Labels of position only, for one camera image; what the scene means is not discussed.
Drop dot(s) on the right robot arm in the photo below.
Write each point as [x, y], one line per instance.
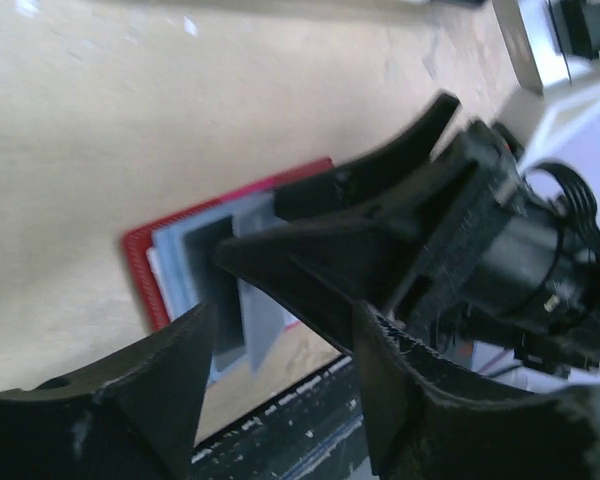
[578, 147]

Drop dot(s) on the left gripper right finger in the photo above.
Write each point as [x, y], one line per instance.
[426, 417]

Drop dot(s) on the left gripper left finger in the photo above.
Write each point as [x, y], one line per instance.
[131, 415]

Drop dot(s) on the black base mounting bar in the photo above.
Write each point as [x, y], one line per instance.
[314, 429]

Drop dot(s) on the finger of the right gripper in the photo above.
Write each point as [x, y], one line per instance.
[403, 252]

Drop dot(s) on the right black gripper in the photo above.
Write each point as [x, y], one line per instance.
[488, 257]

